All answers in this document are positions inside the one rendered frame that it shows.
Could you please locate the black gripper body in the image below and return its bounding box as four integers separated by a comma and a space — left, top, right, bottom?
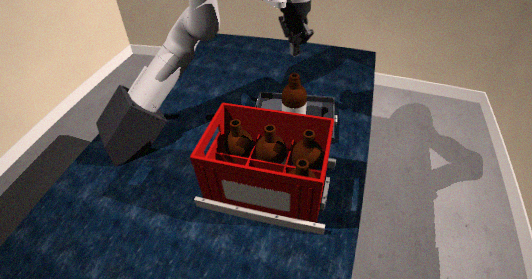
280, 0, 311, 33

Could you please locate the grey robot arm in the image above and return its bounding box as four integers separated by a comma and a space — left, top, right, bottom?
128, 0, 220, 112

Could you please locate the red crate with dividers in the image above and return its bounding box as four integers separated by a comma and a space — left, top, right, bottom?
199, 105, 334, 223

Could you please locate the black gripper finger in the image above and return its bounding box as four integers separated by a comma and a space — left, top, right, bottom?
290, 20, 314, 57
279, 15, 292, 55

